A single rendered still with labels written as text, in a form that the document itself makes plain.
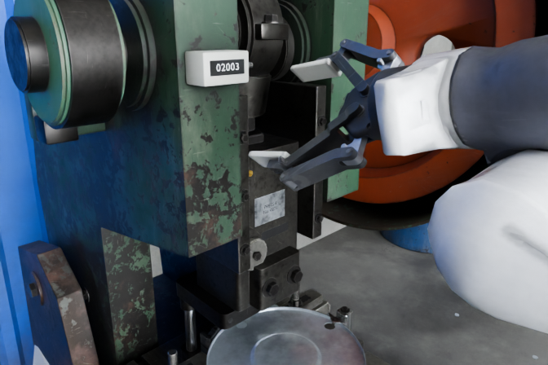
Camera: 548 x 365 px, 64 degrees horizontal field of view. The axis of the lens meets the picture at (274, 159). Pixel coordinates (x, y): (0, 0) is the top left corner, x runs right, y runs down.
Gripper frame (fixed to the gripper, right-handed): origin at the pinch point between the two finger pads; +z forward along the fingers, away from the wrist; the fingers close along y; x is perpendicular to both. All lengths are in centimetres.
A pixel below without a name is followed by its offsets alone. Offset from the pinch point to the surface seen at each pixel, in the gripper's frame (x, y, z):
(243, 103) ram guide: 2.0, 1.0, 7.3
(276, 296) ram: -25.6, -20.3, 15.0
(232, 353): -28.8, -32.5, 23.3
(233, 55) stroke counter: 9.9, 2.0, 0.7
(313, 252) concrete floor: -173, 21, 155
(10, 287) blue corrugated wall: -21, -54, 143
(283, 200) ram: -18.1, -5.0, 14.9
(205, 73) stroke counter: 11.8, -2.2, 0.8
